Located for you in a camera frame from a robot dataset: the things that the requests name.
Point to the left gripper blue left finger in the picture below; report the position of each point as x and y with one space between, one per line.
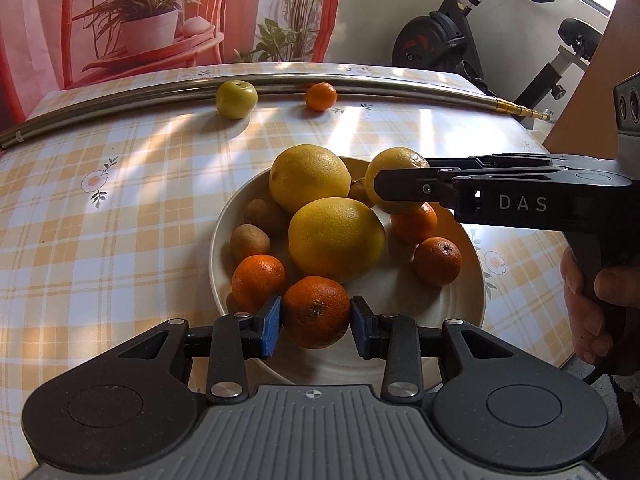
236 338

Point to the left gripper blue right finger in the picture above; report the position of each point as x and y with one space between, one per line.
393 338

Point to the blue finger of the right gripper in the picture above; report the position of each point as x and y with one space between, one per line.
506 160
434 184

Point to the yellow-green citrus fruit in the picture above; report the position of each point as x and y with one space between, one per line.
392 158

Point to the small orange mandarin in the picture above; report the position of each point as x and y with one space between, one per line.
415 226

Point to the cream ceramic bowl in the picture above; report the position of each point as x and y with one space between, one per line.
390 288

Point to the orange mandarin with stem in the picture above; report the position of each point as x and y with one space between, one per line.
437 261

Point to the dark orange mandarin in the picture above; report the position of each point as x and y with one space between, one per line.
315 312

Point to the large yellow lemon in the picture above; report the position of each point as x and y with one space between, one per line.
337 238

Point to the small tan round fruit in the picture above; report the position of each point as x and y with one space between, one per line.
248 240

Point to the large yellow grapefruit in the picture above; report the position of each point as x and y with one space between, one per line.
307 172

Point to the small brown round fruit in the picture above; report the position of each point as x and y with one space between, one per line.
267 216

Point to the person's right hand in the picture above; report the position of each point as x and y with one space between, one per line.
618 286

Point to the small left mandarin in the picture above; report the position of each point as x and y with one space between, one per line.
320 97

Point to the black exercise bike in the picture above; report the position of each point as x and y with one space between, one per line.
514 38

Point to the plaid floral tablecloth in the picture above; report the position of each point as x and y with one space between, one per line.
105 228

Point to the green round fruit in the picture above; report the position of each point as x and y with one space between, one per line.
235 99

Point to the printed backdrop curtain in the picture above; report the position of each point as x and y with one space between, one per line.
51 45

